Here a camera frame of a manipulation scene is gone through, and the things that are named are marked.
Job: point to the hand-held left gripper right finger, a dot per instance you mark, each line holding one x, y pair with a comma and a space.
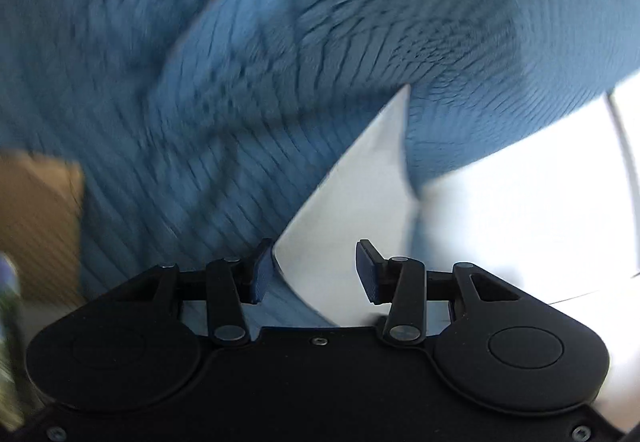
366, 272

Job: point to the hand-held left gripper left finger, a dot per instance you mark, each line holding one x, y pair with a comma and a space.
261, 272

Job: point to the tan book with painted cover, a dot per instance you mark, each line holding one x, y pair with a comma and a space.
40, 222

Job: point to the booklet with landscape photo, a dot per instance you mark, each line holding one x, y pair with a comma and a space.
360, 202

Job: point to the blue textured sofa cover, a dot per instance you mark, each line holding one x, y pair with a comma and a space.
250, 71

